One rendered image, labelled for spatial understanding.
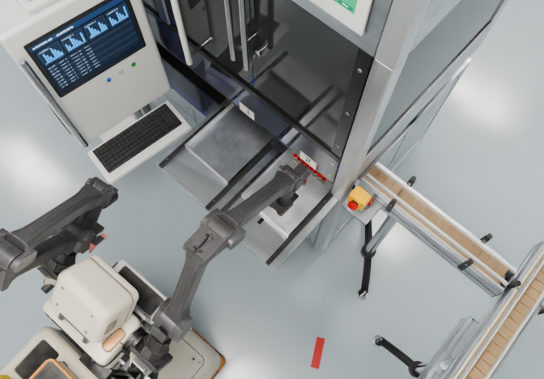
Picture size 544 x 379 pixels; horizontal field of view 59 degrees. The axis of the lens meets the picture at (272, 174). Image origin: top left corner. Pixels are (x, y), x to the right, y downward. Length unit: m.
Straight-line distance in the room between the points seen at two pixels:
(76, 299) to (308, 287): 1.60
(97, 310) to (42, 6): 0.97
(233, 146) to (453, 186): 1.59
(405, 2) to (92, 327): 1.17
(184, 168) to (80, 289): 0.81
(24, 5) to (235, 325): 1.87
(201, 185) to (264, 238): 0.35
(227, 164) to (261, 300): 0.99
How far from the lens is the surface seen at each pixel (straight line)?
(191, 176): 2.08
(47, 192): 3.27
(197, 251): 1.26
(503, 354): 1.98
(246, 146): 2.11
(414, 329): 2.89
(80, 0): 1.82
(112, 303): 1.48
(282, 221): 1.98
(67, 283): 1.52
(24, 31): 1.80
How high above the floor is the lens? 2.76
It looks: 66 degrees down
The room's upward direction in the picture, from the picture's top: 1 degrees clockwise
